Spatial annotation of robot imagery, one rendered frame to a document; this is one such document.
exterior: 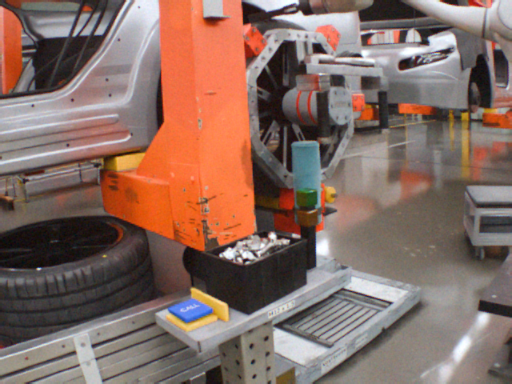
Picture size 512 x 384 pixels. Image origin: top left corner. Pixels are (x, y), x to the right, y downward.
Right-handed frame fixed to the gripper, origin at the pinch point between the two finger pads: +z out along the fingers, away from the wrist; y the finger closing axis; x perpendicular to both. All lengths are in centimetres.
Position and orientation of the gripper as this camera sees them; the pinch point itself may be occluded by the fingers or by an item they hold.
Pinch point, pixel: (258, 17)
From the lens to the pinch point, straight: 157.8
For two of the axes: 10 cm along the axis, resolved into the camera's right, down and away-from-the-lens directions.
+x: -2.8, -8.7, -4.0
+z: -9.0, 0.9, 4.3
